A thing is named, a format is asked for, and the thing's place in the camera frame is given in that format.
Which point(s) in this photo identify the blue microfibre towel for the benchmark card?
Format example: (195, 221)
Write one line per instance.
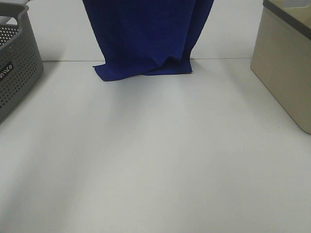
(146, 37)

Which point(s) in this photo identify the beige storage bin grey rim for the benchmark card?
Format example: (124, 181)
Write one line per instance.
(282, 56)

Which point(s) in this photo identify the grey perforated plastic basket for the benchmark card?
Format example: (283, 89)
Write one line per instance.
(21, 65)

